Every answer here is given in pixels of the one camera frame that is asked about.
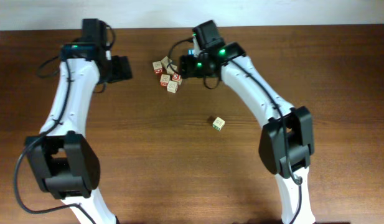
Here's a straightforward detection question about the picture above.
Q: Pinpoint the red letter E block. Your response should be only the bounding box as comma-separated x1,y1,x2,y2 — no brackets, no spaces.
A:
172,73,182,85

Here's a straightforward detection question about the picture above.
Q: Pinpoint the wooden block yellow O side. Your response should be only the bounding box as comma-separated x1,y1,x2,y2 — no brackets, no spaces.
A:
167,81,179,93

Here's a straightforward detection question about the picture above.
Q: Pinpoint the wooden block green side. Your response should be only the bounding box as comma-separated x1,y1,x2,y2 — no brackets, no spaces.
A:
212,117,225,131

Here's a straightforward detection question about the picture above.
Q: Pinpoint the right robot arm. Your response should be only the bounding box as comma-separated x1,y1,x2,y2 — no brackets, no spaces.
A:
180,20,316,223

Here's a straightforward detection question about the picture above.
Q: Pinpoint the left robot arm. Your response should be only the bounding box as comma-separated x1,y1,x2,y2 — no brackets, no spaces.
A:
15,19,132,223

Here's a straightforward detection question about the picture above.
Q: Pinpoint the blue letter L block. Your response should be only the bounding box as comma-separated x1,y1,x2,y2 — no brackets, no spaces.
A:
187,49,195,56

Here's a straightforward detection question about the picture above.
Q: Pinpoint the plain wooden picture block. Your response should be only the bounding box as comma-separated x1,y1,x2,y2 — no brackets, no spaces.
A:
166,64,178,75

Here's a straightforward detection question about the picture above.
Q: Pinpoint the wooden block blue side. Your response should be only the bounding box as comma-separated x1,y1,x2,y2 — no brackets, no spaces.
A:
161,56,172,68

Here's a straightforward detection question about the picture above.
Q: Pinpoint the wooden block red bottom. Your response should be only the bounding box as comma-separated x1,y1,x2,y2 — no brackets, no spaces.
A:
160,74,171,86

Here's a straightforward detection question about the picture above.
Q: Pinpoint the wooden block red C side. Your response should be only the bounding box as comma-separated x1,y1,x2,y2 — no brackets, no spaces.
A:
152,61,163,75

